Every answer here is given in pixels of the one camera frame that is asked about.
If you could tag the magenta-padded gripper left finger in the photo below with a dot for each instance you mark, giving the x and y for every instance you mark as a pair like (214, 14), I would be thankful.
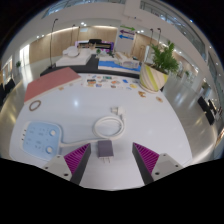
(55, 165)

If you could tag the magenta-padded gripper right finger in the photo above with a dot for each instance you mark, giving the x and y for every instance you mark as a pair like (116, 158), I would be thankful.
(166, 165)

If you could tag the grey purple charger block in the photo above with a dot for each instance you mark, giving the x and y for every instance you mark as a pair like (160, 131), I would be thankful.
(105, 148)

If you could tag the light blue power strip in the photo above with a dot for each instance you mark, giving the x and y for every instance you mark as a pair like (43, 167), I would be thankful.
(38, 138)

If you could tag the small wooden disc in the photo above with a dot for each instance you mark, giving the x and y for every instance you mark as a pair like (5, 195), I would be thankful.
(142, 94)
(159, 99)

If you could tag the group of black chairs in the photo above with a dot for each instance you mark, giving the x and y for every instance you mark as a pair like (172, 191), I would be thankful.
(6, 88)
(208, 111)

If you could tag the pink flat board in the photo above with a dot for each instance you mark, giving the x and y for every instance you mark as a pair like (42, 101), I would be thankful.
(50, 84)

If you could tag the potted plant in striped pot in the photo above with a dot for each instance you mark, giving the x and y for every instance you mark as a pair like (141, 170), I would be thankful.
(151, 80)

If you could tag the sheet of colourful stickers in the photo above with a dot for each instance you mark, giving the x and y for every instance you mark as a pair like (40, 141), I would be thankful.
(110, 82)

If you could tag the black display table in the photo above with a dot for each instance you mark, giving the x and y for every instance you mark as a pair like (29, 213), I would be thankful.
(83, 69)

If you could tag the white architectural model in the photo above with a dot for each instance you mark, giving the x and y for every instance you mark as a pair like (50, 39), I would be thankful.
(71, 60)

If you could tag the small green potted plant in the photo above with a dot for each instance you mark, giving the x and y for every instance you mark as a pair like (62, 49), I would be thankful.
(18, 64)

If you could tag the blue-based architectural model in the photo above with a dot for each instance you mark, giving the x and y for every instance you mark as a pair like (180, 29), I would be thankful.
(115, 66)

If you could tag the black floor lamp stand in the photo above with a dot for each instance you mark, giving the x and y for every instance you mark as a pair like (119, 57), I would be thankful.
(51, 46)

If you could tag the black digital piano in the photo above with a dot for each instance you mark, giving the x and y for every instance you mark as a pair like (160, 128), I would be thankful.
(95, 42)

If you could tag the arrow direction sign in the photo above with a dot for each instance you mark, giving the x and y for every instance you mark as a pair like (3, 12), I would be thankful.
(127, 33)

